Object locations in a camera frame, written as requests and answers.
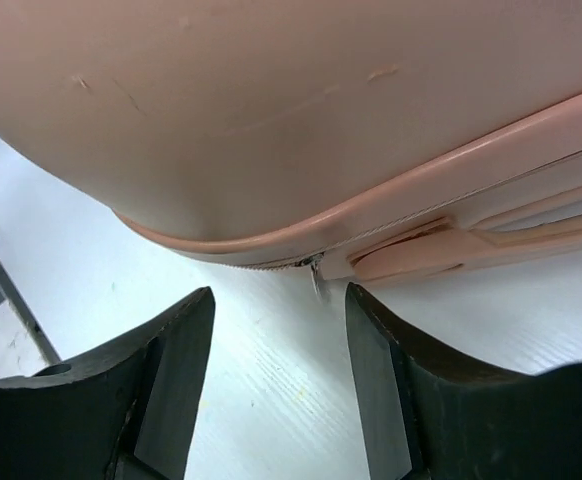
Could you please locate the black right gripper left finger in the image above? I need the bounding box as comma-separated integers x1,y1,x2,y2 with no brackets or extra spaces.
0,287,215,479

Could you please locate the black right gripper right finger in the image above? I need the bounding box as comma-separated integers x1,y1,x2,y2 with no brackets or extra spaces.
345,283,582,479

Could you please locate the pink hard-shell suitcase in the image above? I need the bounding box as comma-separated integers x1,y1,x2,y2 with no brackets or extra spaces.
0,1,582,283

